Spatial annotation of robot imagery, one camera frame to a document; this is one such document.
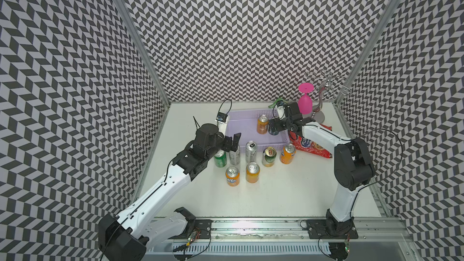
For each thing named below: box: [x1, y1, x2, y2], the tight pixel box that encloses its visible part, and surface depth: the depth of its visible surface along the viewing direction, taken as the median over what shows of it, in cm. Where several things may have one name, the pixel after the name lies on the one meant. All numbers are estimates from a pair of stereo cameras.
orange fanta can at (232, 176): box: [225, 166, 240, 188], surface depth 80 cm
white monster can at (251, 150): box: [245, 140, 258, 164], surface depth 85 cm
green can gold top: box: [261, 146, 277, 168], surface depth 86 cm
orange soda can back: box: [256, 114, 269, 135], surface depth 100 cm
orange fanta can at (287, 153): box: [279, 143, 297, 165], surface depth 88 cm
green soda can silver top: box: [213, 149, 228, 168], surface depth 89 cm
